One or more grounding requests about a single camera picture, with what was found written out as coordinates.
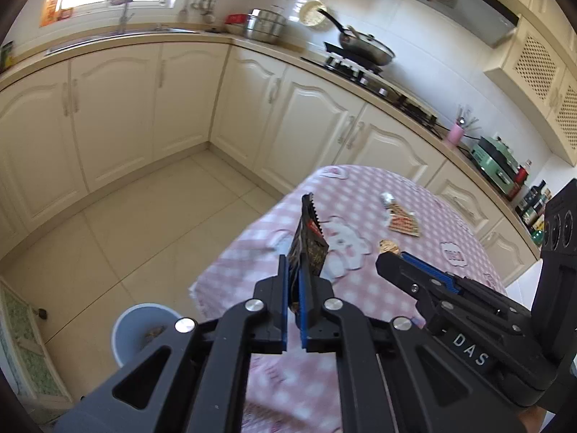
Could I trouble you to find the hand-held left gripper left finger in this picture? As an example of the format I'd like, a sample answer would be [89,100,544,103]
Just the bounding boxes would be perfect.
[54,255,289,433]

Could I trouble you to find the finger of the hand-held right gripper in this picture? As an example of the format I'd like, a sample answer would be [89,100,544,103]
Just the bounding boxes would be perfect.
[399,253,533,321]
[375,252,456,325]

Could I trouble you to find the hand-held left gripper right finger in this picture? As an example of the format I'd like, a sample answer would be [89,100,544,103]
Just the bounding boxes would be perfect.
[298,267,526,433]

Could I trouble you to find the black snack wrapper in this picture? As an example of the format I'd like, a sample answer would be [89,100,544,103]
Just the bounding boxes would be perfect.
[286,194,330,314]

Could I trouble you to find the pale blue waste bin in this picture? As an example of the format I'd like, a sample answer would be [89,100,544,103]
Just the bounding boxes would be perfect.
[110,303,181,368]

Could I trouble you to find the brown yellow snack bag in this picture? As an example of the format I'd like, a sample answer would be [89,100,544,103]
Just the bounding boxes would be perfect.
[388,205,421,237]

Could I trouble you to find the row of dark bottles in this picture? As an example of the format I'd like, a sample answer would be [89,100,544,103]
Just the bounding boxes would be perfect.
[516,180,553,246]

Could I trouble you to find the pink checked printed tablecloth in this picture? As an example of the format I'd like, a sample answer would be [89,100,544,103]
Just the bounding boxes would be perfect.
[189,165,508,433]

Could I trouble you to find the red black appliance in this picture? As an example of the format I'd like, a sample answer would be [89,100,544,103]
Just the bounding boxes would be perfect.
[507,167,530,201]

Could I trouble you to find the green electric cooker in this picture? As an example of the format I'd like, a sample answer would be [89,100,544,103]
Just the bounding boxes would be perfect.
[470,135,524,194]

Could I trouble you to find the black gas stove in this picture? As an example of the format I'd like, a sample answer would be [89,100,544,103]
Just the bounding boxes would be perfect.
[301,40,445,138]

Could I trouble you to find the cream lattice upper cabinets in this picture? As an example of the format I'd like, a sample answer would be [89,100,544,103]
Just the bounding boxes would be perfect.
[484,0,577,165]

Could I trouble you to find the green patterned door panel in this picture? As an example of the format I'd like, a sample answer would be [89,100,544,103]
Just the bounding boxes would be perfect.
[0,280,73,411]

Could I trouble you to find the cream lower kitchen cabinets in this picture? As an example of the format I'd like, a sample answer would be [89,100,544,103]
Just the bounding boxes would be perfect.
[0,38,542,289]

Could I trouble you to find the round yellow patterned plate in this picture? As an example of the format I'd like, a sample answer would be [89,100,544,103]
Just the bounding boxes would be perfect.
[298,0,327,28]

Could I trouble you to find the stainless steel pot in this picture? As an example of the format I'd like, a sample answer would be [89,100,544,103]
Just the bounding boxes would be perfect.
[243,8,288,45]

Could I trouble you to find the steel kitchen sink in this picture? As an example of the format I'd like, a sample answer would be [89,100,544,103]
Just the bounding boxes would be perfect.
[47,27,199,52]

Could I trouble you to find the hanging metal utensils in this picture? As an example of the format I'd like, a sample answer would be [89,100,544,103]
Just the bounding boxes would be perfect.
[178,0,224,23]

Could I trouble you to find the metal sink faucet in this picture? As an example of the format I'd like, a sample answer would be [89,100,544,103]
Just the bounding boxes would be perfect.
[108,0,136,34]

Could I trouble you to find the dark wok with handle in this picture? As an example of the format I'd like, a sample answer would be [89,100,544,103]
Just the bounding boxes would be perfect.
[317,8,396,66]

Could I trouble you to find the orange wall sticker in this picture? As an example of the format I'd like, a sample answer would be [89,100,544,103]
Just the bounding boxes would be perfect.
[40,0,74,28]

